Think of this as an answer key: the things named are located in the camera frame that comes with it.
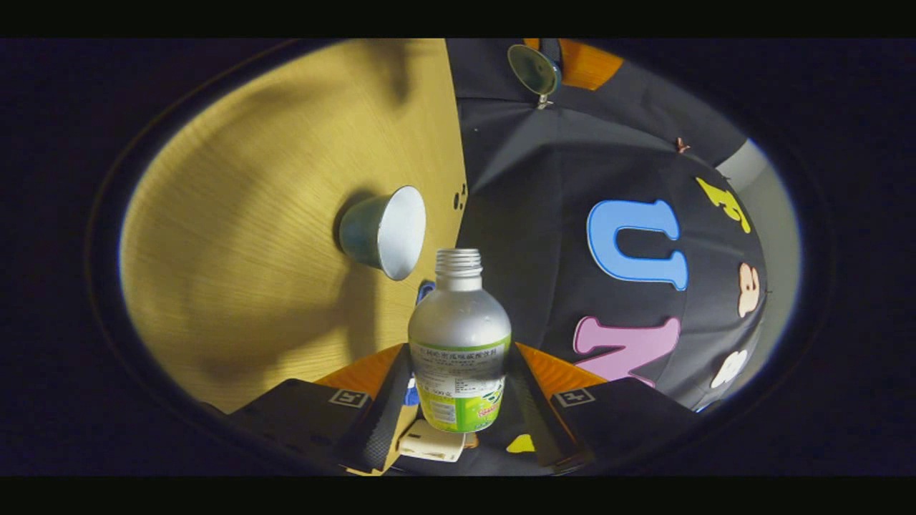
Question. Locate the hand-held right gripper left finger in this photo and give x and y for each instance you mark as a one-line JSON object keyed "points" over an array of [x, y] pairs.
{"points": [[383, 422]]}

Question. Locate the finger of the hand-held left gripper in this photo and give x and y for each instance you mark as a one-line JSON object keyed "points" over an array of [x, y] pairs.
{"points": [[590, 63], [531, 43]]}

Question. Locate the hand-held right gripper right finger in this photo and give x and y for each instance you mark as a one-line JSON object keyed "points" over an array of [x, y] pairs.
{"points": [[533, 422]]}

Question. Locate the blue teacup lid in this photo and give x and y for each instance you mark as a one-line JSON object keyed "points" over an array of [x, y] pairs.
{"points": [[531, 70]]}

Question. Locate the silver green water bottle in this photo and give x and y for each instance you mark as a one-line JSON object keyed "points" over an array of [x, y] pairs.
{"points": [[458, 329]]}

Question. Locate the blue ceramic teacup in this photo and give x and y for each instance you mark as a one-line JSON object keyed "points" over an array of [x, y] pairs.
{"points": [[372, 232]]}

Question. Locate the white toaster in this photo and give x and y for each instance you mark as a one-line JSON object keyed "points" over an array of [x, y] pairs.
{"points": [[433, 442]]}

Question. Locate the bread slice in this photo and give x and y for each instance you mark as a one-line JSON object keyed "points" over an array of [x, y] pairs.
{"points": [[471, 441]]}

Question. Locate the red cloth clip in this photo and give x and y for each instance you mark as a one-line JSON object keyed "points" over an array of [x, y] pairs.
{"points": [[683, 145]]}

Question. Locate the blue folded towel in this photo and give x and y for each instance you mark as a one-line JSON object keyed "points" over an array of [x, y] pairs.
{"points": [[425, 292]]}

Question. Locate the black backdrop cloth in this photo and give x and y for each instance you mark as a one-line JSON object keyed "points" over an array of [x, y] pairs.
{"points": [[529, 214]]}

